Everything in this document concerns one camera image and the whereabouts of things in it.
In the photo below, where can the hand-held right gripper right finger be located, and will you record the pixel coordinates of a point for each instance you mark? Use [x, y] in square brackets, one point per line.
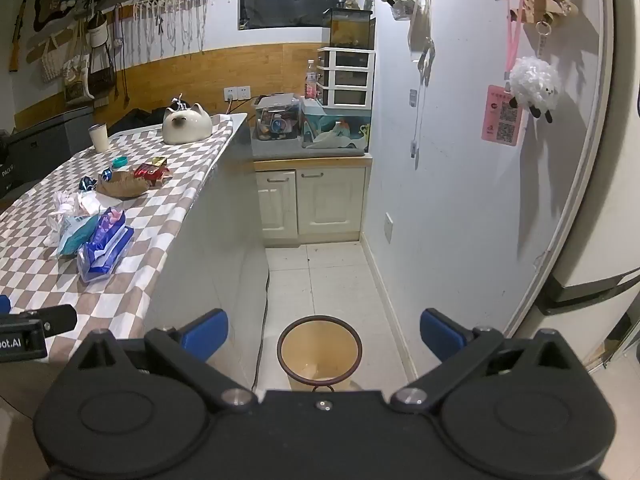
[442, 335]

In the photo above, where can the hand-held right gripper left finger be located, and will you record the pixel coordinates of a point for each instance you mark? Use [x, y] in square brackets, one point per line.
[205, 332]

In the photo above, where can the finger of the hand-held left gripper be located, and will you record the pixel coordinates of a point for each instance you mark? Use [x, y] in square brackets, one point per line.
[55, 317]
[4, 304]

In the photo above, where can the light blue plastic packet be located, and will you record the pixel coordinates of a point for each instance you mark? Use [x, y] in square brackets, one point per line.
[75, 235]

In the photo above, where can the purple blue tissue packet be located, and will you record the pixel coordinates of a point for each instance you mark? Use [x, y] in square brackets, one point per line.
[105, 245]

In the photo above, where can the brown rimmed trash bin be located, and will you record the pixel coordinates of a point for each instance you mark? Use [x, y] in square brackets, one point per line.
[320, 350]

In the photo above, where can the white red print plastic bag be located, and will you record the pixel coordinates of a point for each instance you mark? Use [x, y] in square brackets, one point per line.
[92, 204]

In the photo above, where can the blue candy wrapper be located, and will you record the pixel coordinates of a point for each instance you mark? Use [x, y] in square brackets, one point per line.
[86, 184]
[107, 175]

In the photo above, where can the brown cardboard box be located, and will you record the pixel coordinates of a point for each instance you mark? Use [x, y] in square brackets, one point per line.
[122, 186]

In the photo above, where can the red snack packet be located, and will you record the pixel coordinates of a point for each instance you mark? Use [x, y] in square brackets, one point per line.
[150, 175]

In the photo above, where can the white kitchen island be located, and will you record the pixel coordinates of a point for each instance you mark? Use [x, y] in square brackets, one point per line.
[220, 260]

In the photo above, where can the checkered tablecloth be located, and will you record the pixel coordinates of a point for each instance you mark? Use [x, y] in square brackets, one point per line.
[165, 210]

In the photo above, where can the black box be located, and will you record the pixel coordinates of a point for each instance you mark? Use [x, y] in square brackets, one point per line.
[7, 170]

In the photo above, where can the grey storage box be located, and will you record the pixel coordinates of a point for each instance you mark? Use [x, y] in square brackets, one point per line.
[55, 145]

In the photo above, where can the teal bottle cap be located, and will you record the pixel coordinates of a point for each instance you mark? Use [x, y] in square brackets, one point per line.
[120, 163]

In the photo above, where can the gold foil wrapper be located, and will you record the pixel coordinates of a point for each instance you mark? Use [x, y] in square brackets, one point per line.
[157, 161]

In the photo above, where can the cream floor cabinet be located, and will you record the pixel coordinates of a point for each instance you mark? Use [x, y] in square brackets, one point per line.
[325, 200]

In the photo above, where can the white cup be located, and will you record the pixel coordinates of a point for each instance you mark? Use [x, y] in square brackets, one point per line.
[99, 139]

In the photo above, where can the grey counter mat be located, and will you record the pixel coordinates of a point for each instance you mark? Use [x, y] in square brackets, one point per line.
[280, 149]

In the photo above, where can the white plush cat toy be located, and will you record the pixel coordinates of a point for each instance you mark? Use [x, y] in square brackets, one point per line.
[187, 125]

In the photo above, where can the pink card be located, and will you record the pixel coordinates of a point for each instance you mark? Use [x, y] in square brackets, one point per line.
[500, 125]

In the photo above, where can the clear storage box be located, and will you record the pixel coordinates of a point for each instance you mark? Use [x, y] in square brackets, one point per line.
[275, 120]

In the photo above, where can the patterned tote bag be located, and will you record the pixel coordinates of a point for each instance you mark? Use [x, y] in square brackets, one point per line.
[77, 82]

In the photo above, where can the teal storage box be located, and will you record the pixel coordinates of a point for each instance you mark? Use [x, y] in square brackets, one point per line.
[335, 125]

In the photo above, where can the dark tote bag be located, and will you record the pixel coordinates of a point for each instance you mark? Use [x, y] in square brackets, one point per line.
[104, 77]

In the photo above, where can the white net tote bag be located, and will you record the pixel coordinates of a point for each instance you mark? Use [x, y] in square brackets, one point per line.
[51, 62]

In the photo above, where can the white refrigerator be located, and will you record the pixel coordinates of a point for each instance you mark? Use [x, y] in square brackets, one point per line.
[620, 160]

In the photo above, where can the pink drink bottle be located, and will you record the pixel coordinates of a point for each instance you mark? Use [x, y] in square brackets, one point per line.
[311, 82]

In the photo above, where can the white drawer unit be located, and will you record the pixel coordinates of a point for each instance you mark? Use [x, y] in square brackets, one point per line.
[347, 77]

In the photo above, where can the toy rifle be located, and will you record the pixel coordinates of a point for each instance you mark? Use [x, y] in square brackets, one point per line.
[20, 25]

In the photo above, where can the white black tote bag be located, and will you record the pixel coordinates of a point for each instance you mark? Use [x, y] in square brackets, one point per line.
[98, 32]

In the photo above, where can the glass fish tank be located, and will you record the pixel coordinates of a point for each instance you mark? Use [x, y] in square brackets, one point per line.
[347, 30]

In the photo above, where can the wooden hook rack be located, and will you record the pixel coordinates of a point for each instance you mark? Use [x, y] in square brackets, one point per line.
[545, 2]

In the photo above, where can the low wall socket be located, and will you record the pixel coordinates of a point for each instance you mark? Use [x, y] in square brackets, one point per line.
[390, 227]

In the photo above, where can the small wall tag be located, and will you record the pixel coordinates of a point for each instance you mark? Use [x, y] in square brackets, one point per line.
[414, 149]
[413, 98]

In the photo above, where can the white wall socket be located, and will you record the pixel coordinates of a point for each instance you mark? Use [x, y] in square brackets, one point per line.
[237, 93]

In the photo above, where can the white macrame wall hanging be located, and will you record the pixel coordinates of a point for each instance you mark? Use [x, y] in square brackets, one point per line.
[175, 20]

